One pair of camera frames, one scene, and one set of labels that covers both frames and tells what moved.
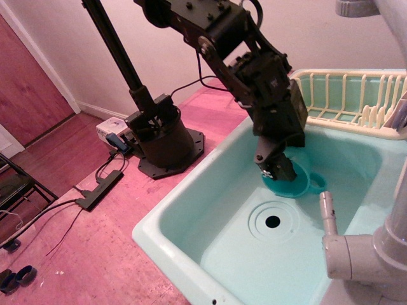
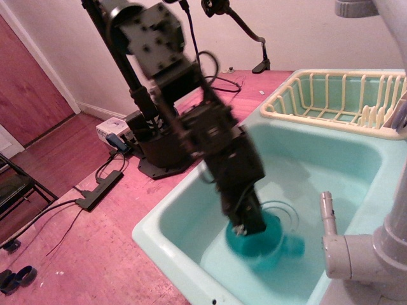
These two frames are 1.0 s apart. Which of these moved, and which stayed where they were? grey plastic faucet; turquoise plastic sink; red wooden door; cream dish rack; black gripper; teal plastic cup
Moved: teal plastic cup; black gripper
Stayed: red wooden door; grey plastic faucet; cream dish rack; turquoise plastic sink
